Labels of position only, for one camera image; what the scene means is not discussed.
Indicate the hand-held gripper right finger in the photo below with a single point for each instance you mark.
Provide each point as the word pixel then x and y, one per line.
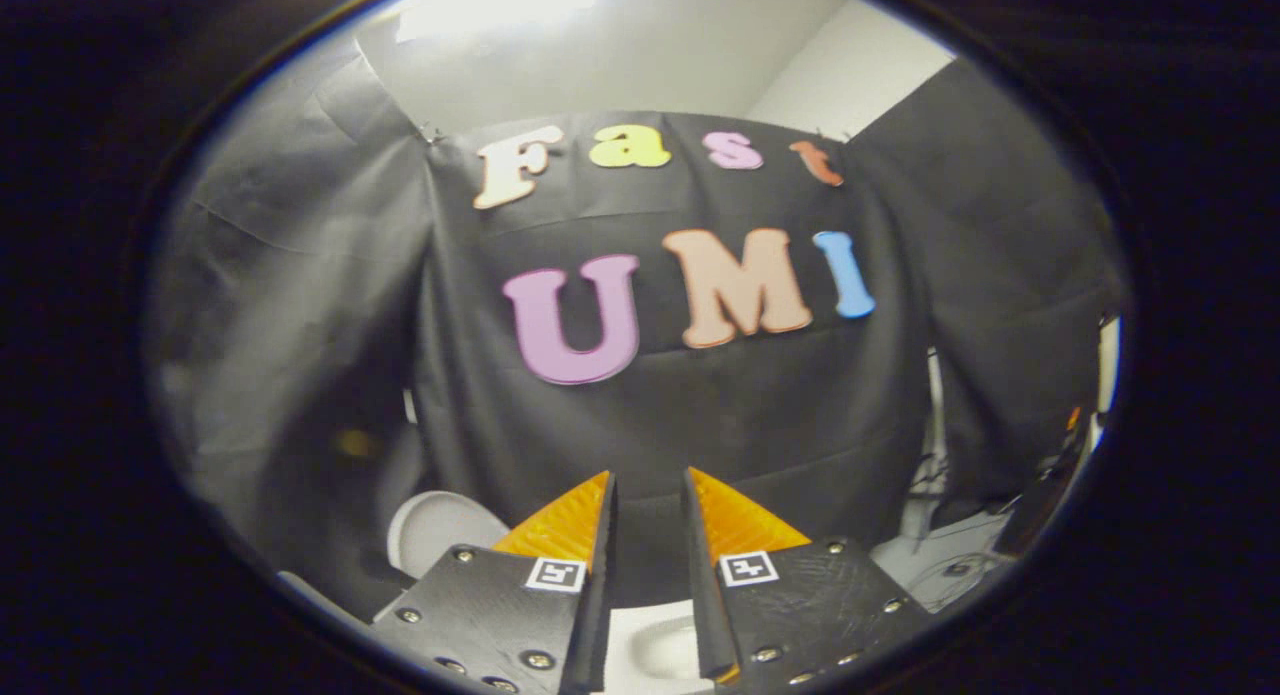
pixel 800 615

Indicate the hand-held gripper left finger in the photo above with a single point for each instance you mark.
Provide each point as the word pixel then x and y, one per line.
pixel 500 615

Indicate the white toilet lid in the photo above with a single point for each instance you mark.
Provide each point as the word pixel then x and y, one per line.
pixel 440 530

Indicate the black backdrop cloth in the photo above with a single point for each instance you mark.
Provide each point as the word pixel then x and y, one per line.
pixel 700 425

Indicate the black device with orange part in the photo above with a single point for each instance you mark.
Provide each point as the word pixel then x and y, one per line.
pixel 1040 500

